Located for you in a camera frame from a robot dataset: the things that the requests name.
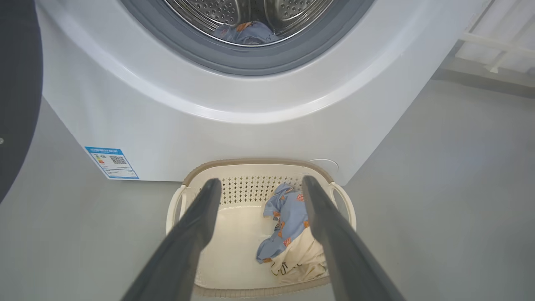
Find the cream perforated laundry basket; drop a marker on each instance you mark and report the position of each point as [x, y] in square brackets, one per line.
[238, 251]

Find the black round washer door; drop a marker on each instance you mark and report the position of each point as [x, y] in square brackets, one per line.
[16, 83]

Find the round white drain cover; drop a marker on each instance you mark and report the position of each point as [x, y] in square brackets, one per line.
[324, 164]

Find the blue energy label sticker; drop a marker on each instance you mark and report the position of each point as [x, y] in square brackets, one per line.
[112, 163]

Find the white metal frame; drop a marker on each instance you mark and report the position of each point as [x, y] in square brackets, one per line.
[501, 46]

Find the steel perforated washer drum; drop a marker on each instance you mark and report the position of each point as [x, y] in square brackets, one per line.
[200, 12]

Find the cream printed garment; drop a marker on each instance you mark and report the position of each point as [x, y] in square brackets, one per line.
[303, 255]

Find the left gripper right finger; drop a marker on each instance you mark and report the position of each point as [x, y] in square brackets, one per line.
[342, 259]

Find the blue patterned garment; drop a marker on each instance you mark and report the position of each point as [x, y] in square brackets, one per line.
[250, 35]
[288, 213]

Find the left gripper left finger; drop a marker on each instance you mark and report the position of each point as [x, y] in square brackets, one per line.
[184, 251]

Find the white washing machine body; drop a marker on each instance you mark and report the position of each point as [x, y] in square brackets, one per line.
[209, 125]

